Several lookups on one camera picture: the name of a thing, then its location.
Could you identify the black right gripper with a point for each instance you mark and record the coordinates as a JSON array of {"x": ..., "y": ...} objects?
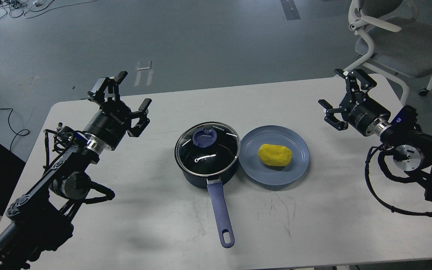
[{"x": 361, "y": 110}]

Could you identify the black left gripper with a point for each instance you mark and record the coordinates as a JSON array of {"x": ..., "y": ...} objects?
[{"x": 113, "y": 119}]

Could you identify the yellow potato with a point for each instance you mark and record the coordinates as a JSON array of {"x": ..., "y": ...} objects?
[{"x": 275, "y": 155}]

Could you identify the glass pot lid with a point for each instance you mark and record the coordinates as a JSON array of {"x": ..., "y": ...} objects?
[{"x": 207, "y": 149}]

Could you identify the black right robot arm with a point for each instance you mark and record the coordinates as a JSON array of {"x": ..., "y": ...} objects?
[{"x": 405, "y": 153}]

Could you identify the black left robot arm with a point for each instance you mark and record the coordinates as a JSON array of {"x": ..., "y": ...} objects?
[{"x": 41, "y": 219}]

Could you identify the white grey office chair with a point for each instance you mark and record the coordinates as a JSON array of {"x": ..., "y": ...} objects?
[{"x": 391, "y": 45}]

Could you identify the blue plate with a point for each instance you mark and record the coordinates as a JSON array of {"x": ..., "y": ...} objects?
[{"x": 267, "y": 175}]

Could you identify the dark blue saucepan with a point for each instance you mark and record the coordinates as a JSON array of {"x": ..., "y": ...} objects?
[{"x": 214, "y": 184}]

